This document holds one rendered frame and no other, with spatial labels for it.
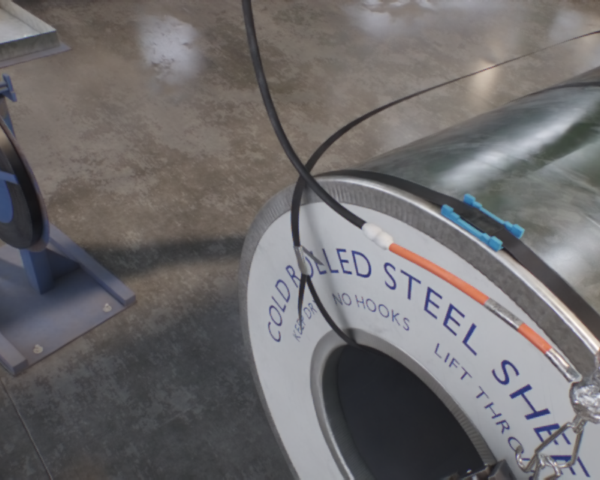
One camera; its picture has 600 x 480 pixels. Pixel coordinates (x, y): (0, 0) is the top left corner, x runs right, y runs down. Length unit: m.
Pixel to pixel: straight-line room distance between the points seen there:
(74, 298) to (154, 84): 1.77
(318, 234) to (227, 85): 2.92
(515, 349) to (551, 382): 0.06
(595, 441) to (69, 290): 2.14
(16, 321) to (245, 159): 1.42
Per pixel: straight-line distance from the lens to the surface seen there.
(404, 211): 1.00
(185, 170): 3.30
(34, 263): 2.60
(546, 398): 0.98
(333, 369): 1.48
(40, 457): 2.30
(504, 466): 1.07
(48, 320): 2.62
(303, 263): 1.19
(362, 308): 1.20
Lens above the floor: 1.93
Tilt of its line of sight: 41 degrees down
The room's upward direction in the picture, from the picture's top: 8 degrees clockwise
